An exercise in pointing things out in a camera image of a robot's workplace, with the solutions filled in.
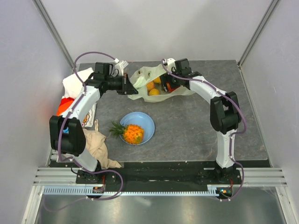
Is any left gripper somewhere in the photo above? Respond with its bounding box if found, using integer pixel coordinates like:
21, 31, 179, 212
105, 73, 138, 95

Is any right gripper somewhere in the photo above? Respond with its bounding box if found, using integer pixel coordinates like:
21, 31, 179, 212
159, 68, 182, 92

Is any pale green plastic bag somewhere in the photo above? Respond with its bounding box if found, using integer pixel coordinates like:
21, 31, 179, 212
128, 65, 195, 103

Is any fake pineapple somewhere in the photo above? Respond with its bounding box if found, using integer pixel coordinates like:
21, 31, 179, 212
109, 121, 145, 145

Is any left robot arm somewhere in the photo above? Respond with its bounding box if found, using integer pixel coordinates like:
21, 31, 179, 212
50, 61, 138, 183

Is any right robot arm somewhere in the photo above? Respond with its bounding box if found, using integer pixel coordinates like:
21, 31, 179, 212
160, 58, 243, 184

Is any red fake apple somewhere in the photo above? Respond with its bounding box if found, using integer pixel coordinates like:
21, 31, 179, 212
163, 82, 180, 93

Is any small orange fake fruit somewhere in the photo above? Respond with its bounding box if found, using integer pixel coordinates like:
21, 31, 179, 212
149, 88, 160, 96

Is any yellow fake pear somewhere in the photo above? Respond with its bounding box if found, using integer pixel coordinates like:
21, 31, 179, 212
146, 81, 155, 92

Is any blue plastic plate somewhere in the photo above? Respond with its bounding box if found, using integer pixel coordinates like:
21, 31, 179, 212
120, 112, 155, 145

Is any white folded towel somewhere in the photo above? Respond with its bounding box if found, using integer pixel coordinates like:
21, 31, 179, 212
62, 67, 94, 99

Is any rainbow striped cloth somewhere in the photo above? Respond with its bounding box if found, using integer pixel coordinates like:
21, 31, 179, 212
56, 98, 74, 116

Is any beige crumpled cloth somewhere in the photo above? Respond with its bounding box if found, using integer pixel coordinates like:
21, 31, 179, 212
71, 119, 121, 172

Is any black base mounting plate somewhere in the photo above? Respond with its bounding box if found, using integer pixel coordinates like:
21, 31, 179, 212
75, 162, 244, 200

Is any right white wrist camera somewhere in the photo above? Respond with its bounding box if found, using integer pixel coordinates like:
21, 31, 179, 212
162, 58, 176, 71

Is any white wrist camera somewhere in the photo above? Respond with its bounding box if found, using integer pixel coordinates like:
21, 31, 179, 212
162, 58, 176, 71
114, 58, 128, 76

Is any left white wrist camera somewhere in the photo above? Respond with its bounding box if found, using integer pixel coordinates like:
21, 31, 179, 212
114, 58, 128, 76

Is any grey slotted cable duct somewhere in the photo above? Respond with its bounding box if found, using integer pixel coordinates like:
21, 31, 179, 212
43, 186, 232, 196

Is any left aluminium corner post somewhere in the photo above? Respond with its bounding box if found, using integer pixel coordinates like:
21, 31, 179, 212
32, 0, 74, 69

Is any aluminium corner post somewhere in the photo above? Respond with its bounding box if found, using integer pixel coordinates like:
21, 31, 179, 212
237, 0, 280, 68
32, 0, 74, 69

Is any right aluminium corner post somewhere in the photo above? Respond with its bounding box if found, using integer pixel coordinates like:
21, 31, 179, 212
237, 0, 280, 68

